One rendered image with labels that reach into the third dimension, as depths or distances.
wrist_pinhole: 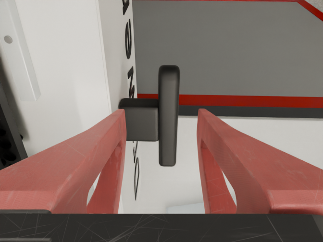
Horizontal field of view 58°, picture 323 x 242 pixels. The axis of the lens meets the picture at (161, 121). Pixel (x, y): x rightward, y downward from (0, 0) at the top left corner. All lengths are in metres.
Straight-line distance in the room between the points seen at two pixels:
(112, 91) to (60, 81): 0.11
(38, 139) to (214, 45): 0.41
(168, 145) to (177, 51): 0.40
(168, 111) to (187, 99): 0.25
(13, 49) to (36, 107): 0.06
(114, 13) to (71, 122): 0.14
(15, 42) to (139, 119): 0.12
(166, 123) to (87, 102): 0.05
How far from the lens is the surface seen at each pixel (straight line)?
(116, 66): 0.17
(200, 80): 0.47
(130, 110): 0.17
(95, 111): 0.16
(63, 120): 0.29
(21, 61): 0.25
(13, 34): 0.25
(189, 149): 0.39
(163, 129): 0.18
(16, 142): 0.28
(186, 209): 0.47
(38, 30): 0.25
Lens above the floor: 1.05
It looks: 54 degrees down
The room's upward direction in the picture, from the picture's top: 177 degrees counter-clockwise
